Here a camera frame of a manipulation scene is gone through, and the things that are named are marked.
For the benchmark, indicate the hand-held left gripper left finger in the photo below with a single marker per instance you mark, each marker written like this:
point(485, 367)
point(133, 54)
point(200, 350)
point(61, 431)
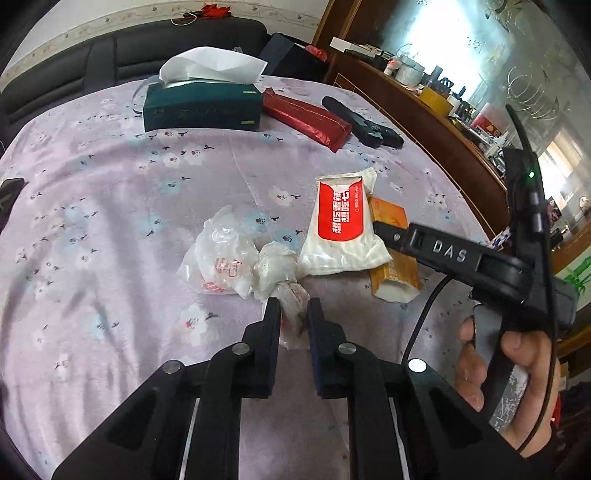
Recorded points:
point(273, 323)

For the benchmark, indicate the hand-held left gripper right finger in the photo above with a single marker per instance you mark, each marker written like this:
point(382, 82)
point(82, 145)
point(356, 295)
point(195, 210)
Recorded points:
point(316, 332)

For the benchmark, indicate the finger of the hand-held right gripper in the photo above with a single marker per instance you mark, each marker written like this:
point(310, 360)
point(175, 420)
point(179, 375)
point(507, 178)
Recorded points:
point(392, 234)

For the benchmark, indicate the stained tissue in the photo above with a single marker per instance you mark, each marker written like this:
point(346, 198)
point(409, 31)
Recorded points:
point(293, 304)

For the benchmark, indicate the orange carton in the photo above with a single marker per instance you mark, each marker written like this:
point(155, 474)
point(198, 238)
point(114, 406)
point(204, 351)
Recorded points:
point(397, 277)

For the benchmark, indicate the white packet with red label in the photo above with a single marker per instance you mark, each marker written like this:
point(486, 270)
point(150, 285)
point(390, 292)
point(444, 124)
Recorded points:
point(339, 217)

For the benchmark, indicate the person's right hand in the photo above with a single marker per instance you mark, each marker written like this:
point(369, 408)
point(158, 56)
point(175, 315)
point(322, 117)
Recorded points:
point(535, 369)

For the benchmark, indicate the crumpled white plastic wrap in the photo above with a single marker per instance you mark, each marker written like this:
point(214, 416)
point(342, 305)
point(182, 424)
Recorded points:
point(274, 267)

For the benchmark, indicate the clear plastic bag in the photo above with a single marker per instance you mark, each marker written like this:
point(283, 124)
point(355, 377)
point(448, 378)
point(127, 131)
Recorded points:
point(221, 258)

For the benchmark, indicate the wooden sideboard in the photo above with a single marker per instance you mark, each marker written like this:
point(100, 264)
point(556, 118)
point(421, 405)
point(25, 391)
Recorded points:
point(438, 134)

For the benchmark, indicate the black handheld device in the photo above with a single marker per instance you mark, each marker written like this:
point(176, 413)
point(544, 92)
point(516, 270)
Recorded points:
point(364, 127)

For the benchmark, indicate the yellow tin box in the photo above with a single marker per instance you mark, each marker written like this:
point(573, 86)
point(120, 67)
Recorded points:
point(435, 100)

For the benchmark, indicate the small red box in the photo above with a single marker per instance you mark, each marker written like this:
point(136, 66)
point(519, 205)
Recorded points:
point(484, 123)

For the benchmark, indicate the red foil packet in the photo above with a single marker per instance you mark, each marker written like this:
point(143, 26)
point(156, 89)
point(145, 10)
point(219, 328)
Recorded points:
point(304, 117)

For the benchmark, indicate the floral lilac tablecloth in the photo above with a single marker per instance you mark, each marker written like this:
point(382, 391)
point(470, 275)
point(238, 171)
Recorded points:
point(115, 207)

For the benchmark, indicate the wooden etched glass partition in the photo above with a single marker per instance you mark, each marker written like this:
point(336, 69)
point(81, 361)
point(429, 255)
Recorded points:
point(461, 37)

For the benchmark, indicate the dark blue box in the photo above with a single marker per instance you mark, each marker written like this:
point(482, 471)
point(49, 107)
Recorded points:
point(286, 50)

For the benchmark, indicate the dark green tissue box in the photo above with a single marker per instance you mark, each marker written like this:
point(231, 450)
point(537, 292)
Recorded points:
point(198, 108)

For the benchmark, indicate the white tissue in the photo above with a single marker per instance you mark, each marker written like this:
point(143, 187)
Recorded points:
point(207, 64)

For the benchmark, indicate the red knot ornament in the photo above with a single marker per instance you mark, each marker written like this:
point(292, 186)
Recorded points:
point(212, 9)

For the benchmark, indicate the black phone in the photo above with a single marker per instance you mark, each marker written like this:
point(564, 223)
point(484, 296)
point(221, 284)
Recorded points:
point(9, 194)

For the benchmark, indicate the black sofa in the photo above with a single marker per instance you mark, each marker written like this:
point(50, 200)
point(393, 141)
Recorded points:
point(92, 55)

